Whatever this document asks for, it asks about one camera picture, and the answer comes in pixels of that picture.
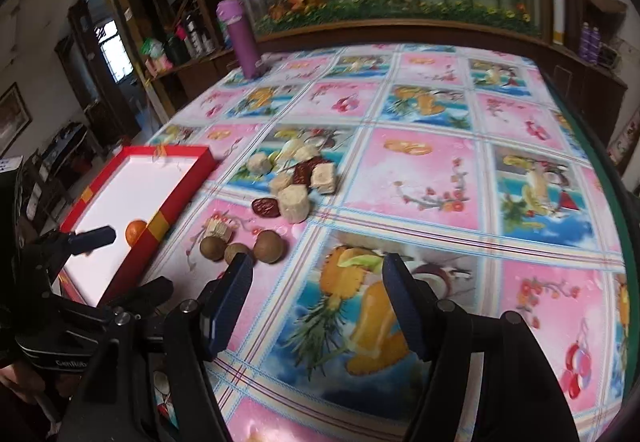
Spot purple thermos bottle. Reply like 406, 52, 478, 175
216, 0, 264, 79

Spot brown longan fruit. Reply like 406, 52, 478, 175
198, 236, 228, 262
224, 243, 254, 265
253, 229, 285, 264

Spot red dates pile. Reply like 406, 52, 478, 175
292, 156, 328, 187

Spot fruit pattern tablecloth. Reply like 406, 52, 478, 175
151, 44, 637, 441

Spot red date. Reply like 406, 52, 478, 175
252, 197, 281, 219

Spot framed wall painting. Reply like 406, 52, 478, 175
0, 82, 32, 155

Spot purple bottles on shelf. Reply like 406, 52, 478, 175
578, 22, 601, 64

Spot left hand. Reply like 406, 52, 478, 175
0, 363, 80, 403

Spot large white yam chunk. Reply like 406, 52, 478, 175
277, 184, 310, 224

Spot red white box tray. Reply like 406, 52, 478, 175
58, 145, 218, 306

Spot white yam chunk right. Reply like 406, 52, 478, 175
310, 162, 337, 195

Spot white yam chunk small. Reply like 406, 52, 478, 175
205, 217, 233, 243

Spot orange on right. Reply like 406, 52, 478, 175
125, 219, 146, 247

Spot white yam chunk left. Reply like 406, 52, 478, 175
246, 151, 272, 176

